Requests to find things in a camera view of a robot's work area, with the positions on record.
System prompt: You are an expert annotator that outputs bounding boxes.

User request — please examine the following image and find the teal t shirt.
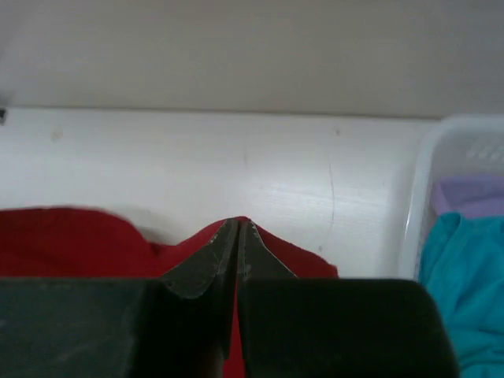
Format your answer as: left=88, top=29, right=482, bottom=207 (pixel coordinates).
left=418, top=213, right=503, bottom=377

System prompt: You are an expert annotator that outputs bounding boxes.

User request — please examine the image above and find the lavender t shirt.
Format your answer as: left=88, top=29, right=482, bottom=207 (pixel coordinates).
left=431, top=174, right=503, bottom=218

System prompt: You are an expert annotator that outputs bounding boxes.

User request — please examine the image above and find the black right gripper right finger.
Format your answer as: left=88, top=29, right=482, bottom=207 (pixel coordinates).
left=237, top=220, right=297, bottom=358

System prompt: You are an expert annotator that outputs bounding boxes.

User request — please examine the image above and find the white plastic laundry basket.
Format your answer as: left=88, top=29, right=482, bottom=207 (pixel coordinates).
left=396, top=114, right=503, bottom=280

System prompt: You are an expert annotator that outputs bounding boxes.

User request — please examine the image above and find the red t shirt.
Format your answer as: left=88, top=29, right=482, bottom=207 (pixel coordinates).
left=0, top=205, right=339, bottom=378

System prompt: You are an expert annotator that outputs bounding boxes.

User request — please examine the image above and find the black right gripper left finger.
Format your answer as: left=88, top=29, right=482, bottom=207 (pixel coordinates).
left=157, top=220, right=239, bottom=361

